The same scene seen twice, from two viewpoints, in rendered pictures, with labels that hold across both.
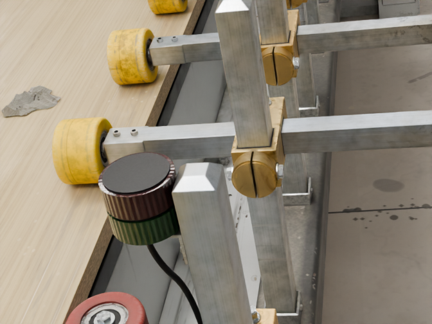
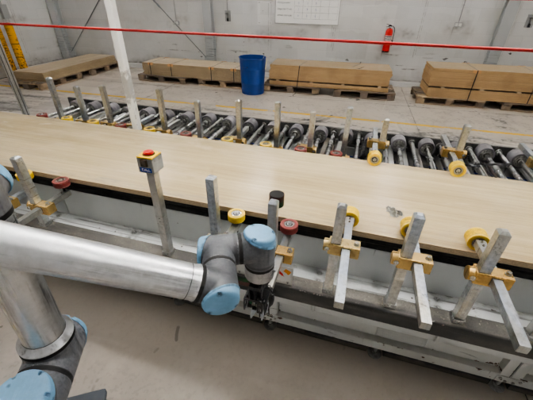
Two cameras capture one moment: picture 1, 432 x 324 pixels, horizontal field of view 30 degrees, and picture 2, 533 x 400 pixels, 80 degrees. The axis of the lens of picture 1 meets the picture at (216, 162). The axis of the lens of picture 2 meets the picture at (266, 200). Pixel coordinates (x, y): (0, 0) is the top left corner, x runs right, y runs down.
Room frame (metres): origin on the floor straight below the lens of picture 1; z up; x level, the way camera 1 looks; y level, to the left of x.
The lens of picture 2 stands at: (0.50, -0.97, 1.75)
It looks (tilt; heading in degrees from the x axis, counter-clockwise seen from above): 33 degrees down; 91
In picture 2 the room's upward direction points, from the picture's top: 1 degrees clockwise
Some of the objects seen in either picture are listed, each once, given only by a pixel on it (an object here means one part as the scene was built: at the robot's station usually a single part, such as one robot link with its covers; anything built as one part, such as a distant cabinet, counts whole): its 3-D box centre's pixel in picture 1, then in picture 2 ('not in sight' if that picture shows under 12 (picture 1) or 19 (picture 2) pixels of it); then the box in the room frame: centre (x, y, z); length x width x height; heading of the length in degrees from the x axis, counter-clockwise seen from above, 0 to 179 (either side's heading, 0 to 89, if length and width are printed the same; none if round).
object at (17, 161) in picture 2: not in sight; (34, 199); (-0.70, 0.34, 0.86); 0.03 x 0.03 x 0.48; 75
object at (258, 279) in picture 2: not in sight; (260, 270); (0.47, -0.29, 1.05); 0.10 x 0.09 x 0.05; 165
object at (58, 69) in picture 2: not in sight; (70, 66); (-4.41, 7.00, 0.23); 2.41 x 0.77 x 0.17; 79
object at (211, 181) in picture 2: not in sight; (215, 225); (0.27, 0.08, 0.93); 0.03 x 0.03 x 0.48; 75
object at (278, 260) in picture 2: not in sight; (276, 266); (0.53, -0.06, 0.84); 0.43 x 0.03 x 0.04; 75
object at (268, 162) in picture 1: (260, 146); (341, 247); (0.77, -0.05, 0.95); 0.13 x 0.06 x 0.05; 165
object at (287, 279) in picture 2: not in sight; (262, 271); (0.47, 0.00, 0.75); 0.26 x 0.01 x 0.10; 165
